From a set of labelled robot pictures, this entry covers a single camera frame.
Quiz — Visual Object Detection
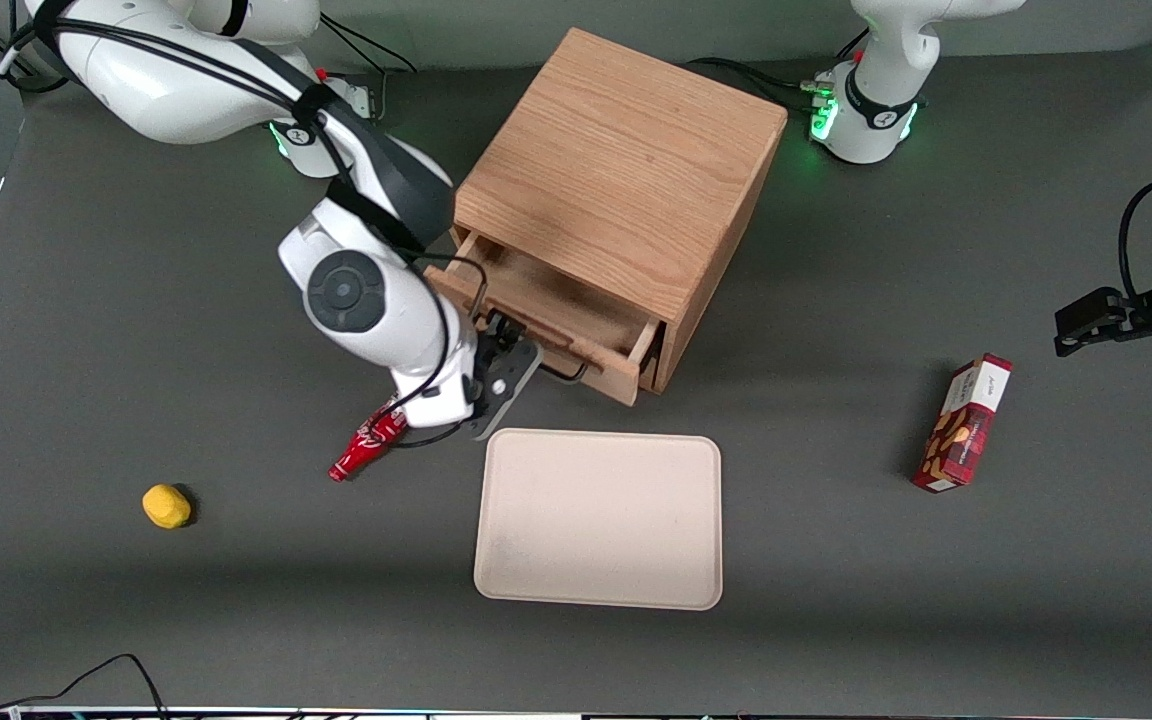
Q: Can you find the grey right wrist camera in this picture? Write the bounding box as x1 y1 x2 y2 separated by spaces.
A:
471 342 544 442

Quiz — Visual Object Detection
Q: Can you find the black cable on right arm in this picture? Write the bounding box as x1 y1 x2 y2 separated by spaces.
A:
0 15 489 451

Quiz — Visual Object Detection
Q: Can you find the red cola bottle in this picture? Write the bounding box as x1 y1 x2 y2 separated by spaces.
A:
328 400 410 484

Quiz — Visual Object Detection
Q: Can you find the wooden drawer with black handle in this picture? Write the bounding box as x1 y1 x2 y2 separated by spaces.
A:
424 230 662 407

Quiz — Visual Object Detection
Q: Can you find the wooden drawer cabinet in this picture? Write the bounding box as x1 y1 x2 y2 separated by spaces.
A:
451 27 789 396

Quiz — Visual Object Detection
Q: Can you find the black cable at right arm base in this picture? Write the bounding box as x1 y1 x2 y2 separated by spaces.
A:
319 12 419 121

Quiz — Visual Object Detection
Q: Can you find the black cable at table edge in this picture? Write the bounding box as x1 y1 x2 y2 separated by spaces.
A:
0 654 169 720

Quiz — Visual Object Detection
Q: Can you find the black cable behind cabinet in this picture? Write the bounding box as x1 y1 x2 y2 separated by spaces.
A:
686 55 837 111

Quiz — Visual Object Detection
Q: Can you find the beige rectangular tray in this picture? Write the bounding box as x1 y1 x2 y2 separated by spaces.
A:
473 428 724 611

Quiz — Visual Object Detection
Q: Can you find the red plaid cookie box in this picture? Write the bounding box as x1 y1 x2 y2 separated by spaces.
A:
911 353 1015 494

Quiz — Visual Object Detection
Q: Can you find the yellow lemon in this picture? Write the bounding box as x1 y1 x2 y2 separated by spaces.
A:
142 484 194 530

